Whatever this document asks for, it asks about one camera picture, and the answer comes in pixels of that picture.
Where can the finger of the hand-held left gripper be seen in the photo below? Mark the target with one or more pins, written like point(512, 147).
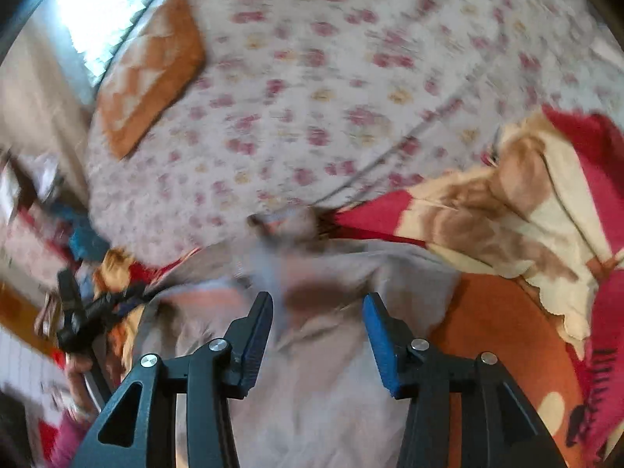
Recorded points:
point(119, 300)

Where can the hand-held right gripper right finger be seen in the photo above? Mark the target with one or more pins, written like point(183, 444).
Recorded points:
point(382, 346)

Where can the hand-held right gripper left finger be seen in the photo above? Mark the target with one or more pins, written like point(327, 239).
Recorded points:
point(254, 341)

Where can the grey jacket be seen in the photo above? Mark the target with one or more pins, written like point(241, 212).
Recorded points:
point(321, 399)

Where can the person's left hand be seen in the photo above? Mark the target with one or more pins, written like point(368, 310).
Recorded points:
point(78, 375)

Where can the teal cloth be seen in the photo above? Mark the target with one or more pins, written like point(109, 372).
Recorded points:
point(83, 243)

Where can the red cream orange printed blanket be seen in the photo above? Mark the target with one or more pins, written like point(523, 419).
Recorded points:
point(502, 312)

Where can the orange checkered pillow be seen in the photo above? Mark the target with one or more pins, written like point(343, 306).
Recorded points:
point(151, 73)

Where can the floral bed sheet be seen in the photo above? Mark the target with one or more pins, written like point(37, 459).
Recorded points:
point(341, 107)

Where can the bright window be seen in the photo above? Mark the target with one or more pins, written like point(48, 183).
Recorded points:
point(107, 5)

